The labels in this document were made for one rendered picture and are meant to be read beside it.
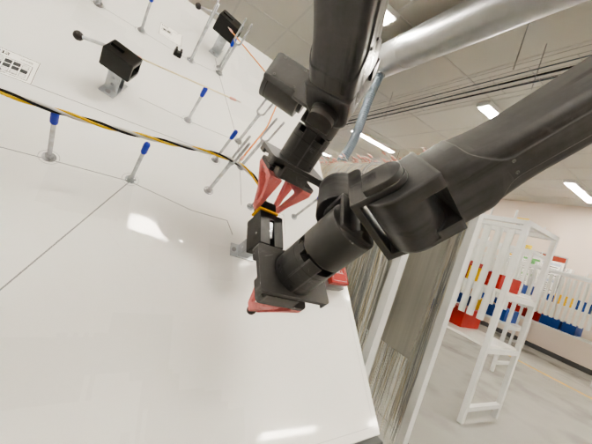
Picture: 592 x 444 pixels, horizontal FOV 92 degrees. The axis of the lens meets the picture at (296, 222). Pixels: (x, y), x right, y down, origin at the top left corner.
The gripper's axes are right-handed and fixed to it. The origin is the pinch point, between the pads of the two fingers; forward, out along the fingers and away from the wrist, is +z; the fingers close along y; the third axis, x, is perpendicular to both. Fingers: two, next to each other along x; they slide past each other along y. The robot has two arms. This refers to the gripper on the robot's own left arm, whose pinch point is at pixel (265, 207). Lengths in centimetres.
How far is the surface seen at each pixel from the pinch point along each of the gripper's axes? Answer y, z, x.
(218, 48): 11, -16, -48
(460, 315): -277, 58, -72
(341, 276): -20.8, 6.0, 4.1
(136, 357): 12.9, 15.9, 17.5
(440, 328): -89, 19, -2
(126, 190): 19.4, 6.7, -2.1
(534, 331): -818, 97, -150
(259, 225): 2.2, 0.7, 5.4
